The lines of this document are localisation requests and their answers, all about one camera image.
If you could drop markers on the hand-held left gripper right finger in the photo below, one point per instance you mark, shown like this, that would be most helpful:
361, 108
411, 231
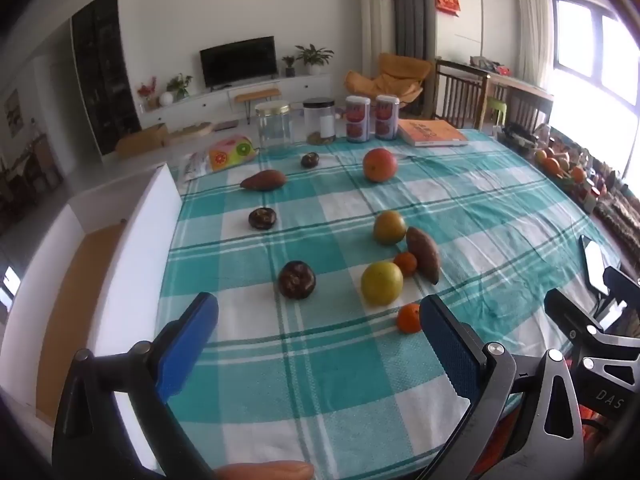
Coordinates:
450, 347

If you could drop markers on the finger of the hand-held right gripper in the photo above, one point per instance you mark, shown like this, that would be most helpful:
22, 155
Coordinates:
570, 312
622, 285

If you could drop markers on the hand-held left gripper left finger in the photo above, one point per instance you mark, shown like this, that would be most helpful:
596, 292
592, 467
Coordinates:
187, 345

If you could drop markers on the small tangerine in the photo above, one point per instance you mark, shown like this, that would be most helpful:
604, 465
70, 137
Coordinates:
409, 318
406, 263

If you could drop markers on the yellow green orange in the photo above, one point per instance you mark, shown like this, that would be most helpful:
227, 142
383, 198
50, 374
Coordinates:
381, 283

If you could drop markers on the person's left hand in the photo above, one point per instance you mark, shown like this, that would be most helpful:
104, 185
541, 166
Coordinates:
265, 471

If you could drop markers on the black smartphone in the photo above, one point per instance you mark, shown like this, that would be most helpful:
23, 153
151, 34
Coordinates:
595, 262

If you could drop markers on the sweet potato right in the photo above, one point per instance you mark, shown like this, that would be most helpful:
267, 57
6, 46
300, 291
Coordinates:
422, 254

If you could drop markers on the teal white checked tablecloth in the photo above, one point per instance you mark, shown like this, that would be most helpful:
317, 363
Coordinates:
310, 360

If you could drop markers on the dark mangosteen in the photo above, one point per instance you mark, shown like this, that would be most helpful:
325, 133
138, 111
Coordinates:
262, 218
311, 160
297, 280

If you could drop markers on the green brown orange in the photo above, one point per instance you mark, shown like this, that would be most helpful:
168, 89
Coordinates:
389, 227

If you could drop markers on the white plastic bag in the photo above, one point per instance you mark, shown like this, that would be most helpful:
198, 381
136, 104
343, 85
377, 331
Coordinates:
195, 166

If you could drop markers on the black appliance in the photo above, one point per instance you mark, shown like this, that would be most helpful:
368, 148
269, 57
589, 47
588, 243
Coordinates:
517, 136

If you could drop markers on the large red orange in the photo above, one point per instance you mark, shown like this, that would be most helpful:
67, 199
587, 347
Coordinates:
380, 165

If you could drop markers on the fruit print snack bag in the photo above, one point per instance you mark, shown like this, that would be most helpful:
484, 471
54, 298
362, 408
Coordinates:
227, 152

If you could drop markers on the cardboard box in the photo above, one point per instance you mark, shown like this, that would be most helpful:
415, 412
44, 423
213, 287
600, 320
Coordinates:
142, 141

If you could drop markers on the orange book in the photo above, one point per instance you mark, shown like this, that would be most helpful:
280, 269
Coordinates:
431, 133

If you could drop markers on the green stool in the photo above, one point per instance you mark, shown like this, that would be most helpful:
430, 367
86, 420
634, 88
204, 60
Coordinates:
497, 109

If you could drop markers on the wooden desk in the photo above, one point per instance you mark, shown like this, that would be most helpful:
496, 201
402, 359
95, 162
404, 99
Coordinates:
525, 91

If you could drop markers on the glass jar gold lid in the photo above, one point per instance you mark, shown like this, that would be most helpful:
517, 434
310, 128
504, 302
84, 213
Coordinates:
273, 127

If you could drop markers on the large window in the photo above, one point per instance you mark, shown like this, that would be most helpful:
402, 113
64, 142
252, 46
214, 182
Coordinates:
590, 50

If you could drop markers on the red white can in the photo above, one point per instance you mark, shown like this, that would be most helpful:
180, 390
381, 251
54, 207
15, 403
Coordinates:
387, 117
358, 119

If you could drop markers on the white television cabinet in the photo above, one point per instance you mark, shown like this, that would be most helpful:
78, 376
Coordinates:
200, 105

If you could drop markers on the dark wooden chair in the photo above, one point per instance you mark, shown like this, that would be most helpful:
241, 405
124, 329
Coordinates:
460, 92

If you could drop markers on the white round vase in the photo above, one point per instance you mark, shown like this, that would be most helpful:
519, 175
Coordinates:
166, 98

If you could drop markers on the red flower arrangement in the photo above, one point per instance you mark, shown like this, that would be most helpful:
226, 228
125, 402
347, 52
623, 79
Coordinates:
146, 91

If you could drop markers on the wooden bench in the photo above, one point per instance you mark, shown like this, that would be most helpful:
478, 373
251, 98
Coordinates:
256, 95

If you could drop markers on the bushy potted plant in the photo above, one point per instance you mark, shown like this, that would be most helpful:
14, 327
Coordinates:
179, 85

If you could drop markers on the glass jar black lid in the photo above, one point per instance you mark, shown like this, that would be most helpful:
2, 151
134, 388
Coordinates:
319, 120

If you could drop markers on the orange lounge chair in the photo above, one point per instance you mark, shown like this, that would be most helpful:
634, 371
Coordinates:
395, 80

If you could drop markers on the white curtain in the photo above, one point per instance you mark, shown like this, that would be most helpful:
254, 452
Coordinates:
530, 25

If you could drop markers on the black display cabinet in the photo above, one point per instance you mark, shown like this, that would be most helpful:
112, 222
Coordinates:
102, 75

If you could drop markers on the black television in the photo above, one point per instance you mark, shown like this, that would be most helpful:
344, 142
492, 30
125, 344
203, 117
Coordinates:
239, 61

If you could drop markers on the small potted plant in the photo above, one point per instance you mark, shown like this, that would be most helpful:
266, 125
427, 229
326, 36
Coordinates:
288, 66

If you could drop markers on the large potted plant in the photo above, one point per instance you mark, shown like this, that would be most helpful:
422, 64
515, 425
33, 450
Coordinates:
314, 57

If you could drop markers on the white standing air conditioner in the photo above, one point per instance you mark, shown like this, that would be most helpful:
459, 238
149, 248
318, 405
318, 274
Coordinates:
376, 35

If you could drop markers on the grey curtain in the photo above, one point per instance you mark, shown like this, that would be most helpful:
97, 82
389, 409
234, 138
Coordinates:
407, 10

